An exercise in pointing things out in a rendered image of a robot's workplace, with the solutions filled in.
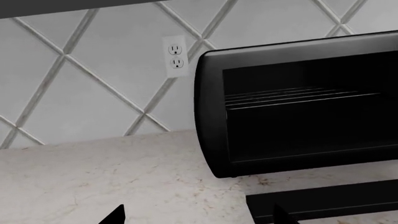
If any dark upper cabinet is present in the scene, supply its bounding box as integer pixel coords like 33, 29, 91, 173
0, 0, 175, 19

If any wire oven rack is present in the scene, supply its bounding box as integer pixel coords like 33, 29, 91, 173
224, 86, 381, 111

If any black toaster oven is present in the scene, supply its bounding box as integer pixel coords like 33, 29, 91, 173
193, 30, 398, 179

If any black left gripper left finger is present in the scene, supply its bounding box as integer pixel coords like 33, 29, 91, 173
97, 203, 126, 224

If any white wall power outlet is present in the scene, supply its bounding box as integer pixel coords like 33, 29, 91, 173
162, 34, 190, 78

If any black toaster oven door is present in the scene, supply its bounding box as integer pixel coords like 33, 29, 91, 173
246, 179, 398, 224

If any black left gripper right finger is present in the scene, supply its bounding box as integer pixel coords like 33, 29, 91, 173
272, 203, 300, 224

